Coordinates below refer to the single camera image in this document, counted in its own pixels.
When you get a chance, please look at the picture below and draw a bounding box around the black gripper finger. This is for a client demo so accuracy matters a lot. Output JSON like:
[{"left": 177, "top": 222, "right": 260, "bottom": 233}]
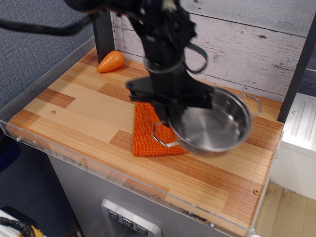
[
  {"left": 152, "top": 101, "right": 169, "bottom": 123},
  {"left": 167, "top": 104, "right": 187, "bottom": 128}
]

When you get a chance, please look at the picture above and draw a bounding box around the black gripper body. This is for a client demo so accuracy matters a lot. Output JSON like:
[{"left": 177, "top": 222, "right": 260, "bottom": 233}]
[{"left": 125, "top": 56, "right": 214, "bottom": 109}]

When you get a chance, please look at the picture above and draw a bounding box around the stainless steel pot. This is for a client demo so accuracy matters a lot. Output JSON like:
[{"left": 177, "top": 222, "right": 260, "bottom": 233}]
[{"left": 152, "top": 87, "right": 262, "bottom": 157}]

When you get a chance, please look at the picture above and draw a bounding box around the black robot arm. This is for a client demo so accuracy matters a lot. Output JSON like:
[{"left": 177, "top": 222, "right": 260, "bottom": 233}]
[{"left": 67, "top": 0, "right": 213, "bottom": 125}]

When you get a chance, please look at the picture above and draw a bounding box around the orange knitted cloth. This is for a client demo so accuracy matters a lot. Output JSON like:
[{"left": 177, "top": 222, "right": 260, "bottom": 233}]
[{"left": 133, "top": 102, "right": 186, "bottom": 157}]

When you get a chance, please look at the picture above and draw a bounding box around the orange plastic carrot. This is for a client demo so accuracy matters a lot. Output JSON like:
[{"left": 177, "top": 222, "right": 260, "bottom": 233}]
[{"left": 97, "top": 50, "right": 124, "bottom": 73}]

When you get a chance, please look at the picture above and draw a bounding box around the grey cabinet with dispenser panel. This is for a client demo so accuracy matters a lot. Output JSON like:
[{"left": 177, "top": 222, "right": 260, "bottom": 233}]
[{"left": 49, "top": 156, "right": 253, "bottom": 237}]

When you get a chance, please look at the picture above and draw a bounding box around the white ridged side cabinet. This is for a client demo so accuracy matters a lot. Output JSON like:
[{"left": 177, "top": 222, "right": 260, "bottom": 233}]
[{"left": 270, "top": 93, "right": 316, "bottom": 199}]

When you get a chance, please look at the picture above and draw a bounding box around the yellow black object bottom left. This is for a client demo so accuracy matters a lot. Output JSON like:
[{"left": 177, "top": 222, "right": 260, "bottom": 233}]
[{"left": 0, "top": 217, "right": 44, "bottom": 237}]

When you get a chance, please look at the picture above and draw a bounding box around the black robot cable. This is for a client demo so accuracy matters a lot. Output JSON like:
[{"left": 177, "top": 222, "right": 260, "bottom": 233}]
[{"left": 0, "top": 13, "right": 99, "bottom": 37}]

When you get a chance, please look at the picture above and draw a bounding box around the dark vertical post right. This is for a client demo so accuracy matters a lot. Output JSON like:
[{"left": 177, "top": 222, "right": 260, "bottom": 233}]
[{"left": 277, "top": 16, "right": 316, "bottom": 123}]

